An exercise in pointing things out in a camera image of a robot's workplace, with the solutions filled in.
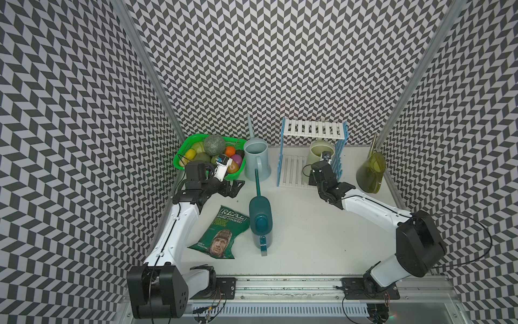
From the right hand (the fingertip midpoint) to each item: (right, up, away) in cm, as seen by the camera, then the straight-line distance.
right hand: (319, 172), depth 88 cm
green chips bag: (-42, -26, -12) cm, 51 cm away
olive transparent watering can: (+25, -1, +6) cm, 26 cm away
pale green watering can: (-2, +10, -1) cm, 10 cm away
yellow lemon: (-64, +9, +17) cm, 66 cm away
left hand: (-37, -2, -8) cm, 37 cm away
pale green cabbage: (-61, +13, +21) cm, 65 cm away
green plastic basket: (-40, +15, +24) cm, 49 cm away
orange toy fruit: (-44, +11, +20) cm, 49 cm away
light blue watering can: (-28, +7, +3) cm, 29 cm away
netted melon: (-51, +13, +15) cm, 54 cm away
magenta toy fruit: (-39, +6, +19) cm, 44 cm away
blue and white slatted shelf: (-11, 0, +20) cm, 22 cm away
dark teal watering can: (-25, -18, -14) cm, 34 cm away
